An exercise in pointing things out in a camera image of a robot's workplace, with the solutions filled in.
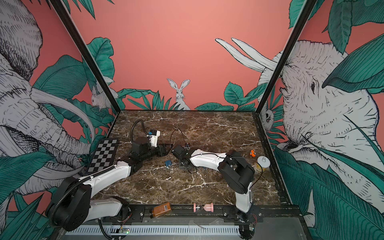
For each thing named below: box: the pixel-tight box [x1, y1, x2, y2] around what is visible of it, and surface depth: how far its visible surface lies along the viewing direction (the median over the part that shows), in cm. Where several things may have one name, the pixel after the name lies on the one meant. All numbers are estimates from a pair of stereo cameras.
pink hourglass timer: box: [193, 202, 214, 213], surface depth 76 cm
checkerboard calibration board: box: [87, 138, 118, 174], surface depth 93 cm
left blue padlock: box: [165, 159, 172, 167], surface depth 94 cm
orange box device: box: [152, 202, 171, 217], surface depth 74 cm
